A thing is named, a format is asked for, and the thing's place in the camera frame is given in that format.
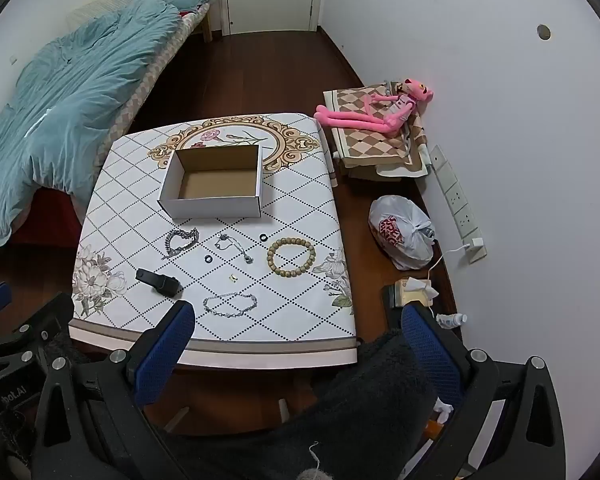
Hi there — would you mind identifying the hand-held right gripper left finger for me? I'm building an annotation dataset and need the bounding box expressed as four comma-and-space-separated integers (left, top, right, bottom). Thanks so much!
32, 300, 197, 480

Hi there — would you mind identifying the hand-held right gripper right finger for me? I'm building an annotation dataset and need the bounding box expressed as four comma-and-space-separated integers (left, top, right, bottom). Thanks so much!
401, 302, 567, 480

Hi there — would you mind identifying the silver link bracelet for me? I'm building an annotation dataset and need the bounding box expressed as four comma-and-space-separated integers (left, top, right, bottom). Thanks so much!
203, 293, 259, 318

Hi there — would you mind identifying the black wristband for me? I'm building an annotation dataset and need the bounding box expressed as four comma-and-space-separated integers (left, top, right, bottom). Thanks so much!
135, 268, 183, 297

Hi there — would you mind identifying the dark silver chain bracelet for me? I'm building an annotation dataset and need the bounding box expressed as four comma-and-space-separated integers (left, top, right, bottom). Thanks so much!
161, 227, 200, 261

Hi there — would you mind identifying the thin silver pendant chain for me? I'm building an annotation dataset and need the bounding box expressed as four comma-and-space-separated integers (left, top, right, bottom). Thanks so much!
215, 233, 255, 265

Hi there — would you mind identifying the wooden bead bracelet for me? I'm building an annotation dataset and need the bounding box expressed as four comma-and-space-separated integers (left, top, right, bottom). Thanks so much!
266, 238, 315, 280

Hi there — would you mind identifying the cardboard box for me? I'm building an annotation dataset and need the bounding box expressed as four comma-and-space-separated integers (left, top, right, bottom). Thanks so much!
158, 144, 263, 219

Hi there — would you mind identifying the tissue box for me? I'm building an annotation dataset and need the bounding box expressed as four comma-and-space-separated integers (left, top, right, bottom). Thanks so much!
397, 277, 440, 309

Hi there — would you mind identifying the white plastic bag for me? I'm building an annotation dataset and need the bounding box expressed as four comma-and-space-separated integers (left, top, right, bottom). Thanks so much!
369, 194, 436, 271

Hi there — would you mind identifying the white diamond floral tablecloth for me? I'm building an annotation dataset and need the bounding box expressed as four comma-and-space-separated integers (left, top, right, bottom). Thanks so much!
69, 112, 358, 368

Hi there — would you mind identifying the white power strip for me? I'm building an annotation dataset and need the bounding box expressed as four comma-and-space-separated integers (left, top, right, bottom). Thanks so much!
429, 144, 487, 265

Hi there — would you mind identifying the teal blue blanket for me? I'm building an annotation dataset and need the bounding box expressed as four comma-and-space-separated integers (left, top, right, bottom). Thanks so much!
0, 0, 181, 247

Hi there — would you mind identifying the pink plush toy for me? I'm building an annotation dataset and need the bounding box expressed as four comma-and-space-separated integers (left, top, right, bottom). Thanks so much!
315, 78, 435, 138

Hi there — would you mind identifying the bed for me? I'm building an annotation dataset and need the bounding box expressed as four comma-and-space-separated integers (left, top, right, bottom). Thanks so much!
0, 0, 216, 247

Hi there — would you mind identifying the white charger cable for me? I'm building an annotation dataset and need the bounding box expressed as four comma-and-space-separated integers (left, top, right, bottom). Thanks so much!
426, 245, 471, 287

